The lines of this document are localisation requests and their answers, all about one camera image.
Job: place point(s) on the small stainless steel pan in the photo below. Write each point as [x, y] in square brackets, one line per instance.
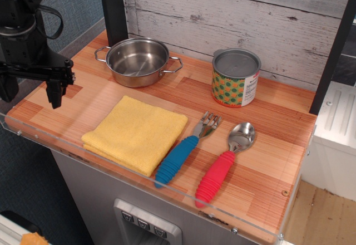
[138, 62]

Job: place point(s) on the red handled metal spoon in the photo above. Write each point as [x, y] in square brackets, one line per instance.
[240, 138]

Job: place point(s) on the white ribbed cabinet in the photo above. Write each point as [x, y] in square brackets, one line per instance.
[329, 162]

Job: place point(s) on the black vertical frame post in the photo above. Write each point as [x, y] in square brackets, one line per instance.
[115, 20]

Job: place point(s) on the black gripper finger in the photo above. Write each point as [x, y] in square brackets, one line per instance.
[55, 90]
[9, 88]

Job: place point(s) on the orange sponge piece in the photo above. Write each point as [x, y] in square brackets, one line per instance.
[33, 239]

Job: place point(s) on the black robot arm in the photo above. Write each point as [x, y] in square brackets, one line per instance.
[18, 13]

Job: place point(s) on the silver dispenser button panel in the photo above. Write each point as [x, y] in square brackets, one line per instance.
[138, 226]

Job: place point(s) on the blue handled metal fork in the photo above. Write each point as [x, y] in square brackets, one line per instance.
[173, 162]

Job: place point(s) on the folded yellow cloth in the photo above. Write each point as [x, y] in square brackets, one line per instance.
[135, 135]

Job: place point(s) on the green orange patterned tin can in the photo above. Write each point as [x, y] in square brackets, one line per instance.
[234, 77]

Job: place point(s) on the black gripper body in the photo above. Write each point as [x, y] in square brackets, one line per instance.
[25, 53]

